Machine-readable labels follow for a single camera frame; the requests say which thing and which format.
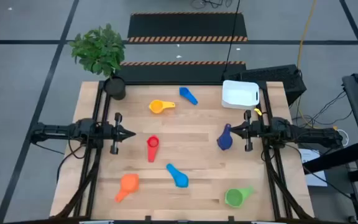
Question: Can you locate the yellow measuring cup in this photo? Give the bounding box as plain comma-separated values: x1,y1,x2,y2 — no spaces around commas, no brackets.
149,99,176,114

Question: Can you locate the white paper sheet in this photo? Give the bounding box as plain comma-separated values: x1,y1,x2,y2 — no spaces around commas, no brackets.
298,148,328,187

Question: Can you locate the green measuring cup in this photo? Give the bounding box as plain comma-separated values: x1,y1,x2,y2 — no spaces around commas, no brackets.
224,185,255,208

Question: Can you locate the navy blue measuring cup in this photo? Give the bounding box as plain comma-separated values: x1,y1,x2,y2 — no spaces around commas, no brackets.
216,123,234,151

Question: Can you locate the cyan measuring cup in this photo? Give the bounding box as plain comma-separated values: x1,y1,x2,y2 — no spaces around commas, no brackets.
166,163,190,189

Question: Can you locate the black right side frame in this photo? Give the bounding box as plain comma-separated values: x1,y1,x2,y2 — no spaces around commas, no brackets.
256,80,315,220

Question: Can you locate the black frame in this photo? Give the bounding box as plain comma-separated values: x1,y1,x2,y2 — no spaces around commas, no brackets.
54,80,111,218
256,80,315,220

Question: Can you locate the red measuring cup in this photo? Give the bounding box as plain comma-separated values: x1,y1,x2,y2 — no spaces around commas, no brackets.
146,134,160,163

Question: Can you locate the black hanging cable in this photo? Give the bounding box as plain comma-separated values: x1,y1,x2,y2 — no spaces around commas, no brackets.
221,0,241,78

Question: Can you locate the grey side table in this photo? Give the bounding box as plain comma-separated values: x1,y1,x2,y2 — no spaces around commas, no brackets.
303,63,358,224

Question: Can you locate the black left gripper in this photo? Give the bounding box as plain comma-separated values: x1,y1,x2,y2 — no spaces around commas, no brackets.
103,112,136,155

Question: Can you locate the yellow extension cable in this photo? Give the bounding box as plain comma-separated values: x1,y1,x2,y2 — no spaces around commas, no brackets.
296,0,339,131

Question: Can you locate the black plant pot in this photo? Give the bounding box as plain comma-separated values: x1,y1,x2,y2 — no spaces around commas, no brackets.
103,76,127,101

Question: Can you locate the black left arm floor cable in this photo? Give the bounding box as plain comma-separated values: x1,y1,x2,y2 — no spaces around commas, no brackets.
56,136,86,184

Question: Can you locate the small blue measuring cup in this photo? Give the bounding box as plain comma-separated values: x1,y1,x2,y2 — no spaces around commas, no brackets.
179,86,199,106

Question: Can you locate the black hazard-striped floor mat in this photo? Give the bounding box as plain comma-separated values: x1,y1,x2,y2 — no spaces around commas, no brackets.
127,11,249,43
116,60,247,85

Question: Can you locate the white plastic basket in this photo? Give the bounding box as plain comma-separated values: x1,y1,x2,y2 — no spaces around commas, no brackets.
221,80,260,111

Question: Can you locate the white power cable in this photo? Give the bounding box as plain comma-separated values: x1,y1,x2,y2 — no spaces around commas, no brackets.
337,129,350,147

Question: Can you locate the orange measuring cup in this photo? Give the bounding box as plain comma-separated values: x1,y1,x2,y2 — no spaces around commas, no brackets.
114,173,140,203

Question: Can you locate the green leafy artificial plant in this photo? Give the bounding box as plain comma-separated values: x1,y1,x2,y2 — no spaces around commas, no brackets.
69,23,126,78

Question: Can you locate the black left side frame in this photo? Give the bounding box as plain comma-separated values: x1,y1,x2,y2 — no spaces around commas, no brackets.
54,80,111,218

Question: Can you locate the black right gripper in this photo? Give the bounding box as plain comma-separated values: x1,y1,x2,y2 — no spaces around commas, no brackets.
230,110,265,152

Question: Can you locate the black table edge rail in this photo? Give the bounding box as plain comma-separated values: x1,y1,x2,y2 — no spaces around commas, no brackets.
99,80,267,86

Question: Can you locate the black computer case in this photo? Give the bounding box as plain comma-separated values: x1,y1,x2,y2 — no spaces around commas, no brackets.
222,64,308,106

